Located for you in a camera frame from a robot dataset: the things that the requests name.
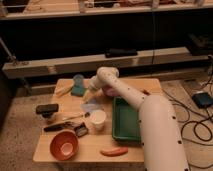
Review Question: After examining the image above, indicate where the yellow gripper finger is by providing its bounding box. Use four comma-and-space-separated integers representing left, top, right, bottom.
82, 90, 91, 102

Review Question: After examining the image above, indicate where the teal green sponge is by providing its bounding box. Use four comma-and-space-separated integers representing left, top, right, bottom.
71, 86, 86, 97

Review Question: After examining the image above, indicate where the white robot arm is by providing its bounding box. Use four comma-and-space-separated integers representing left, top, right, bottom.
84, 67, 190, 171

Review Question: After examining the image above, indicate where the green plastic tray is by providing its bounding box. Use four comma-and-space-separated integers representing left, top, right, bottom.
112, 97, 141, 142

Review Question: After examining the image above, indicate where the blue plastic cup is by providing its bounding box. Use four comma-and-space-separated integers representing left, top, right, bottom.
73, 74, 84, 87

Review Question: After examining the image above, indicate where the clear plastic lid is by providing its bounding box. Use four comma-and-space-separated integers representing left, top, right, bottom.
81, 101, 102, 113

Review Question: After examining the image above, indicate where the purple bowl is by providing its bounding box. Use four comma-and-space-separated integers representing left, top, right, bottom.
102, 86, 118, 97

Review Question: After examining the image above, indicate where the white paper cup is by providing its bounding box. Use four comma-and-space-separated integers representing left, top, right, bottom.
90, 110, 107, 130

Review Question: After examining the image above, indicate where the black box on beam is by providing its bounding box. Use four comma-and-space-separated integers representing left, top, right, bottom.
105, 49, 137, 58

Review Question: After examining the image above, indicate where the wooden low table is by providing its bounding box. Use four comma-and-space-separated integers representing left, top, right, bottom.
33, 79, 162, 163

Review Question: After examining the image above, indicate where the black block on stand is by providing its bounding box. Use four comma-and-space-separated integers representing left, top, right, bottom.
36, 103, 59, 118

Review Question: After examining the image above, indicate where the brown crumbly pile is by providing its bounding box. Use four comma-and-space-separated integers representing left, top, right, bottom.
141, 89, 150, 95

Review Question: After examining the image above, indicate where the orange bowl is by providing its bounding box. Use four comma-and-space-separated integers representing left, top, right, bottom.
50, 131, 78, 161

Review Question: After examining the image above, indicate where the orange carrot toy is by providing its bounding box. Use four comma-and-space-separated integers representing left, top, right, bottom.
100, 147, 128, 157

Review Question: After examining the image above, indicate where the wooden beam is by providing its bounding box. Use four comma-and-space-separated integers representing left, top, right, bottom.
2, 47, 208, 79

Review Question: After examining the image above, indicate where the black power adapter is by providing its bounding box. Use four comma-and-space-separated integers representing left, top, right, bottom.
192, 92, 213, 108

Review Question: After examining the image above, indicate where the wooden handled brush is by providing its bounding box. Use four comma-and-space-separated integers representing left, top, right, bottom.
62, 112, 90, 121

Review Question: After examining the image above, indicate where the black handled tool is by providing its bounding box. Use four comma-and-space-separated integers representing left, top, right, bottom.
43, 121, 80, 132

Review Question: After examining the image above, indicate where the black floor cable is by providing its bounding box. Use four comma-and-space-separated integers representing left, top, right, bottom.
163, 56, 213, 169

